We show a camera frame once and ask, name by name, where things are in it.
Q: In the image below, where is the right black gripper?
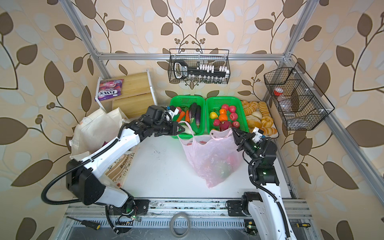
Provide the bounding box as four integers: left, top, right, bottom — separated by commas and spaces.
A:
232, 126, 261, 167

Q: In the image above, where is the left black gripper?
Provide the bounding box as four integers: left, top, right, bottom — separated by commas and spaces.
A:
151, 120, 186, 135

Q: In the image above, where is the pink plastic grocery bag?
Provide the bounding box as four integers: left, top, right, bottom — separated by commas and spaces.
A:
179, 128, 243, 188

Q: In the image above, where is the cream canvas tote bag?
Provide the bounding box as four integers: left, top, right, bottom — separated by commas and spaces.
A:
69, 108, 137, 188

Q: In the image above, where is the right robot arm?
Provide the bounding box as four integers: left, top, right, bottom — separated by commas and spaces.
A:
228, 128, 297, 240

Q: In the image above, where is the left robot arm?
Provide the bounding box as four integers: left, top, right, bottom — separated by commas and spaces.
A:
41, 105, 185, 209

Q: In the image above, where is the white radish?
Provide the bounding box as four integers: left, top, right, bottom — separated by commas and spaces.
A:
182, 124, 195, 135

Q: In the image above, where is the pink dragon fruit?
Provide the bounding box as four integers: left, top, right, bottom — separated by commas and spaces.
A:
219, 121, 233, 132

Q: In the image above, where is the orange carrot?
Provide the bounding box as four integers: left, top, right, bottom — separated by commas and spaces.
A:
177, 111, 186, 122

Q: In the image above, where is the orange fruit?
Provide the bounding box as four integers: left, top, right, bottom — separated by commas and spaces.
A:
219, 109, 228, 122

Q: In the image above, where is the left green vegetable basket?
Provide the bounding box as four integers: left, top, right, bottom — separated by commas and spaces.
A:
170, 96, 206, 140

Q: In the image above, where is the purple eggplant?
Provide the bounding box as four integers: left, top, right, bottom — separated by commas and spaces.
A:
195, 105, 202, 128

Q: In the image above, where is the bread tray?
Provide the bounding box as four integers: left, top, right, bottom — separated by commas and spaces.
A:
241, 101, 279, 139

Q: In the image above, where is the yellow lemon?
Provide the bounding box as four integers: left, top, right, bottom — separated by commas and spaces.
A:
209, 112, 219, 120

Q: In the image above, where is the right green fruit basket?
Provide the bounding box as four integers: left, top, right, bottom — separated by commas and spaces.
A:
206, 97, 249, 132

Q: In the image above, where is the white wooden shelf rack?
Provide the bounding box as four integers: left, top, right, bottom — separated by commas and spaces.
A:
95, 71, 158, 118

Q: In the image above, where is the purple Fox's candy bag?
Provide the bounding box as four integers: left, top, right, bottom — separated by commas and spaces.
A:
97, 79, 123, 101

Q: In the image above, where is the grey tape roll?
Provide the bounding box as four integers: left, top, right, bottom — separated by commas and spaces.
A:
169, 212, 191, 239

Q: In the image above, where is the yellow black screwdriver right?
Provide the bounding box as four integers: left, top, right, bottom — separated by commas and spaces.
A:
296, 223, 311, 228

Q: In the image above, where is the black yellow screwdriver left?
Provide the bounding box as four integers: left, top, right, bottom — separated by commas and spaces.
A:
66, 216, 101, 231

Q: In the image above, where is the back black wire basket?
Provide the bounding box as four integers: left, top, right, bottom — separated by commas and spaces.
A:
168, 48, 231, 86

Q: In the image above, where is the black wire basket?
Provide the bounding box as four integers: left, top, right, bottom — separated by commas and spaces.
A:
264, 63, 335, 131
168, 48, 231, 86

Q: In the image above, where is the right black wire basket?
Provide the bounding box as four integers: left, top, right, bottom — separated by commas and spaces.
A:
264, 63, 335, 131

